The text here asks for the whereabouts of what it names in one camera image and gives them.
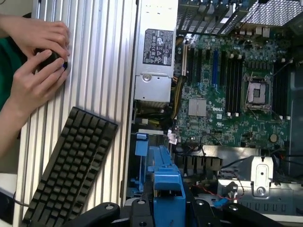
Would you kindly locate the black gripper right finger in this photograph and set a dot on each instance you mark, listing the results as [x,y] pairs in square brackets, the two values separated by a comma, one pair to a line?
[200,212]

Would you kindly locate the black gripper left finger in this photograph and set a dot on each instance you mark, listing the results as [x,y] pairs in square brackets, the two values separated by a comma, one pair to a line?
[142,212]

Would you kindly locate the blue plastic disk bay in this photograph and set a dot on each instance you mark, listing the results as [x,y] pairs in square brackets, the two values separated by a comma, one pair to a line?
[165,170]

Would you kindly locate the person's right hand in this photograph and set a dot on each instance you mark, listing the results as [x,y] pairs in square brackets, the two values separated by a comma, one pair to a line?
[33,87]

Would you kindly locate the person's left hand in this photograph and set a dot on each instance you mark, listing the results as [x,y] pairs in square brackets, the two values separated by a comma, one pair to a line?
[35,33]

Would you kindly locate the black plastic connector row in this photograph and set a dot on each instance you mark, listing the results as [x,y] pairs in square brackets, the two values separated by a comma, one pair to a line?
[201,165]

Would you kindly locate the white barcode sticker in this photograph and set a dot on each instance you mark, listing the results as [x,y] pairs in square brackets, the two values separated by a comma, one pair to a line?
[172,137]

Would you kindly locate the black computer keyboard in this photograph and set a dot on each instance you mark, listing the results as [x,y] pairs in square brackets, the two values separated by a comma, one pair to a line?
[71,165]

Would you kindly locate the green Dell motherboard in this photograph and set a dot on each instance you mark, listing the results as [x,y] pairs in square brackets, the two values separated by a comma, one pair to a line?
[213,123]

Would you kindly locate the round coin cell battery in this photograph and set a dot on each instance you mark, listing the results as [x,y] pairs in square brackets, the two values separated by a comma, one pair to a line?
[273,137]

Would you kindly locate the silver chipset heatsink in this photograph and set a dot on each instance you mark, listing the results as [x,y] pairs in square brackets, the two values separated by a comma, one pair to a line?
[197,107]

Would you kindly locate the silver power supply unit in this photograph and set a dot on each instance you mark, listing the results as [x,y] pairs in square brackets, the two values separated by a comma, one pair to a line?
[154,87]

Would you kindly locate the black RAM slot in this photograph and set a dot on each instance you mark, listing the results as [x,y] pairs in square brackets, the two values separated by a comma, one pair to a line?
[287,94]
[233,85]
[274,94]
[241,85]
[278,94]
[228,85]
[237,85]

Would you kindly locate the CPU socket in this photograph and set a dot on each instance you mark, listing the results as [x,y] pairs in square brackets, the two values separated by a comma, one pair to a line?
[257,91]

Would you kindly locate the open grey PC case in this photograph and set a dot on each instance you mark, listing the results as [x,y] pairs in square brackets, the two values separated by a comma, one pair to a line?
[296,106]

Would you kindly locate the blue expansion slot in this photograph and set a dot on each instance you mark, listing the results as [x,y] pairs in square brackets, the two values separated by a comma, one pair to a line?
[215,68]

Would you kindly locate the long black expansion slot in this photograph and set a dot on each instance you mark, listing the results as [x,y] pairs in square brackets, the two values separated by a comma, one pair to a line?
[200,66]
[223,68]
[191,65]

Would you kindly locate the white expansion slot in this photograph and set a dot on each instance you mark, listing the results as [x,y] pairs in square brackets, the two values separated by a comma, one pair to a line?
[185,60]

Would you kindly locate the short black expansion slot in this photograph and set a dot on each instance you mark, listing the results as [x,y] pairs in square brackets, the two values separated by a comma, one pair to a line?
[207,54]

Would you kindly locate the person's green shirt trunk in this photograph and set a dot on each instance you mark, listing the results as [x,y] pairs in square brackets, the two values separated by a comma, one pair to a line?
[8,66]

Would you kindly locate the perforated metal panel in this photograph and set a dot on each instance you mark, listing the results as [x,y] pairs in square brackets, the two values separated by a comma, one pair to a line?
[270,13]

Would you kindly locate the silver metal bracket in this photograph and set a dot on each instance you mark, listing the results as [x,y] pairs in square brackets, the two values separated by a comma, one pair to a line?
[261,175]

